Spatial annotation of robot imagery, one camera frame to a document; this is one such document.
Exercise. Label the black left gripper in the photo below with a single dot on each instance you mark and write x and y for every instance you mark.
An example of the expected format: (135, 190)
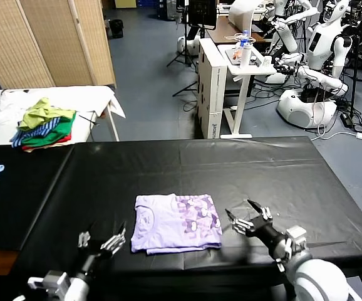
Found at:
(91, 257)

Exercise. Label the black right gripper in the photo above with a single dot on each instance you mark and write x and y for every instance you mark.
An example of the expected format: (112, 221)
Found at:
(268, 233)

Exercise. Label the lavender t-shirt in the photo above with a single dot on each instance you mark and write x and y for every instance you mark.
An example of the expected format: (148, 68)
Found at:
(174, 225)

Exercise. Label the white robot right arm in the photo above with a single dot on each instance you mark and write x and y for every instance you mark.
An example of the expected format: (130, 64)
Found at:
(318, 279)

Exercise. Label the white humanoid robot raised arm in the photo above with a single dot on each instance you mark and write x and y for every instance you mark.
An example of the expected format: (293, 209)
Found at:
(286, 37)

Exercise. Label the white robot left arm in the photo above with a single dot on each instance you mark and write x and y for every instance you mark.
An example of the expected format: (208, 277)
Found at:
(77, 290)

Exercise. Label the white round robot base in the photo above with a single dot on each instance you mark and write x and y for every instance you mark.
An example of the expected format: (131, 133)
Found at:
(187, 45)

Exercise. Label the black vinyl table cover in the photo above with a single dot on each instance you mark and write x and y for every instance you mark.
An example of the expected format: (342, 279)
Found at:
(262, 172)
(12, 213)

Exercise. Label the beige garment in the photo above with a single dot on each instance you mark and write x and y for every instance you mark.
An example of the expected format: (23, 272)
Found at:
(48, 146)

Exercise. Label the blue striped garment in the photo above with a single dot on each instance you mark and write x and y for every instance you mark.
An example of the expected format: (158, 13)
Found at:
(40, 130)

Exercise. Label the white standing desk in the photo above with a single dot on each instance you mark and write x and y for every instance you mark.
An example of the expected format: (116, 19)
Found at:
(242, 94)

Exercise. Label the tall white cardboard box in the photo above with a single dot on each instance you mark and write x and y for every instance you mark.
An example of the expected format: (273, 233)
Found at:
(214, 94)

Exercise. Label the lime green garment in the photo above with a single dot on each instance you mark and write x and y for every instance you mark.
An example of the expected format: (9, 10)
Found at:
(38, 113)

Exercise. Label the white tablecloth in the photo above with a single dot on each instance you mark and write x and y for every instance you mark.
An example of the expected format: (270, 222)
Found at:
(84, 97)

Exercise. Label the black monitor tripod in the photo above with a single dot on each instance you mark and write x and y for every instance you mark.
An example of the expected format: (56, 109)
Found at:
(187, 89)

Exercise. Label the white paper cup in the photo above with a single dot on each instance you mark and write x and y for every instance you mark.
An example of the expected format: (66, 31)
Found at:
(267, 61)

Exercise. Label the white tumbler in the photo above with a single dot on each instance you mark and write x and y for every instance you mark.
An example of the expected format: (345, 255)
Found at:
(245, 58)

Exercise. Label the grey tablet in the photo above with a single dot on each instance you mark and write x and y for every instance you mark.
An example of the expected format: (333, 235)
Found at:
(232, 55)

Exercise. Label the crumpled white garment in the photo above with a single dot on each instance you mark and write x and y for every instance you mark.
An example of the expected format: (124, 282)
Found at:
(10, 102)

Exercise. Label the small orange object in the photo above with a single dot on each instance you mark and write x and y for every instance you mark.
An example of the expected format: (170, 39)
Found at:
(238, 54)

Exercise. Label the black pole stand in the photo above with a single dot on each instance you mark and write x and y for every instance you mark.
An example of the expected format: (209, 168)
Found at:
(354, 78)

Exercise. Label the clear water bottle blue cap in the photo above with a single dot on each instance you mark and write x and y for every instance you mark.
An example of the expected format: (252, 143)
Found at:
(245, 37)

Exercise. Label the brown wooden desk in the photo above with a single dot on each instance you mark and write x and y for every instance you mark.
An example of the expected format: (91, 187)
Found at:
(221, 29)

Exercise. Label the black light stand tripod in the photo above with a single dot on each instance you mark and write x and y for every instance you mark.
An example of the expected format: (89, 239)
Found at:
(186, 37)

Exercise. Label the white curved panel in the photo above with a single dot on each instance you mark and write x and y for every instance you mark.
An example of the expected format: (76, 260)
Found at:
(242, 15)

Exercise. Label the bamboo folding screen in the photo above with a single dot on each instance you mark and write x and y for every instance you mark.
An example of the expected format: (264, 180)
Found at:
(43, 40)

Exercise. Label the black trash bin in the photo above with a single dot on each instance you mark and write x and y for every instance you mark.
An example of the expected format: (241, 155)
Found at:
(116, 29)

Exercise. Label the black monitor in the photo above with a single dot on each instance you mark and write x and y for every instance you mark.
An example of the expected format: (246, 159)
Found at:
(203, 12)

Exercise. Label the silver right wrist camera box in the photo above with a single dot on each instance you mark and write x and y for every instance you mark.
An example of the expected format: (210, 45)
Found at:
(297, 235)

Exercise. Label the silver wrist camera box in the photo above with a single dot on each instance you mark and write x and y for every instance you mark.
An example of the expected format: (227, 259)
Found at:
(297, 235)
(55, 280)

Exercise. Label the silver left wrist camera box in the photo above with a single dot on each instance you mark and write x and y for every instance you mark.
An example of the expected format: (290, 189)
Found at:
(55, 280)

